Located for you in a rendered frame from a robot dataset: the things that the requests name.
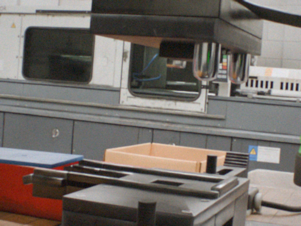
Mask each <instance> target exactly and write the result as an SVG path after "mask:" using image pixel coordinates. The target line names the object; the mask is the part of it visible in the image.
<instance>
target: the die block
mask: <svg viewBox="0 0 301 226"><path fill-rule="evenodd" d="M248 193H249V190H247V191H245V192H244V193H242V194H241V195H240V196H239V197H238V198H236V199H235V200H233V201H232V202H230V204H228V205H227V206H225V207H224V208H223V209H221V210H220V211H218V212H217V213H216V214H215V215H213V216H212V217H210V218H209V219H208V220H206V221H205V222H204V223H202V224H201V225H200V226H246V211H247V204H248ZM61 226H136V222H134V221H127V220H122V219H115V218H109V217H103V216H97V215H91V214H84V213H79V212H74V211H69V210H63V211H62V222H61Z"/></svg>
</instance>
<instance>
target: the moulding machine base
mask: <svg viewBox="0 0 301 226"><path fill-rule="evenodd" d="M119 92H120V88H119V87H107V86H96V85H84V84H72V83H60V82H48V81H32V80H20V79H8V78H0V94H4V95H14V96H24V97H38V98H49V99H59V100H69V101H79V102H90V103H100V104H105V105H119ZM207 101H208V104H207V109H206V114H214V115H224V116H225V119H218V118H208V117H198V116H188V115H178V114H167V113H153V112H148V111H138V110H128V109H117V108H107V107H97V106H87V105H72V104H62V103H57V102H47V101H37V100H27V99H17V98H8V97H0V148H10V149H21V150H32V151H40V152H48V153H63V154H74V155H82V156H84V157H83V159H87V160H94V161H103V156H104V151H105V150H106V149H113V148H120V147H127V146H133V145H142V144H145V143H151V144H152V143H158V144H163V145H174V146H182V147H190V148H198V149H207V150H216V151H225V152H236V153H248V154H250V159H249V165H248V172H250V171H252V170H256V169H262V170H273V171H280V172H288V173H294V167H295V156H296V154H297V153H299V152H298V151H299V148H300V145H301V143H300V135H301V103H292V102H285V101H279V100H267V99H250V98H247V97H221V96H213V95H207Z"/></svg>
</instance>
